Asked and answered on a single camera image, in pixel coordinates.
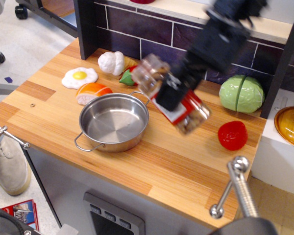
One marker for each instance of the red printed booklet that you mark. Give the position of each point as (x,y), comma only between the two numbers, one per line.
(25,212)

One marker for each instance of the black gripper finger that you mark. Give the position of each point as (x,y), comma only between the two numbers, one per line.
(171,93)

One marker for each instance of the red toy strawberry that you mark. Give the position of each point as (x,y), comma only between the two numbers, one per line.
(233,135)

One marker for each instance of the green toy cabbage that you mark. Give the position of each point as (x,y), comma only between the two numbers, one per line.
(242,94)

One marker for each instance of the white toy garlic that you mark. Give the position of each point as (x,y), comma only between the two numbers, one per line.
(112,63)

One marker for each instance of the toy fried egg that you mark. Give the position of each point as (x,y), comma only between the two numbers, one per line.
(75,78)

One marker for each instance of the stainless steel pot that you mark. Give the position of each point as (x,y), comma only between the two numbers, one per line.
(112,123)

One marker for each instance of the dark grey shelf post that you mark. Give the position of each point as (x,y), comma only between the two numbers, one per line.
(279,75)

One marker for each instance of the red toy chili pepper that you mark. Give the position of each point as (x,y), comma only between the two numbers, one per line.
(126,77)

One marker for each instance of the toy oven control panel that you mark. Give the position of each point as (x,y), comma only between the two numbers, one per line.
(108,219)

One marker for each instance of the red object on shelf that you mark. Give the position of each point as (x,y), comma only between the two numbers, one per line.
(143,1)

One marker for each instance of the amber glass lid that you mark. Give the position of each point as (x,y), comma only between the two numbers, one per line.
(284,124)

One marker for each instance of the left metal clamp screw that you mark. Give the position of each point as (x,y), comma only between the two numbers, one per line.
(24,145)

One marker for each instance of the orange toy salmon sushi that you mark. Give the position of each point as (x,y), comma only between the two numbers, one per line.
(90,91)

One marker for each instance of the clear almond jar red label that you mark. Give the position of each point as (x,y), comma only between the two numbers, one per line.
(191,111)

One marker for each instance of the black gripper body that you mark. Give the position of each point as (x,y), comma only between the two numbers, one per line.
(215,47)

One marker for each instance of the grey suede shoe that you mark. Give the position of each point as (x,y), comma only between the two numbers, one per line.
(15,172)

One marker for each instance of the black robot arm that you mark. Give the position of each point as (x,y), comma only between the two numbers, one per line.
(238,10)

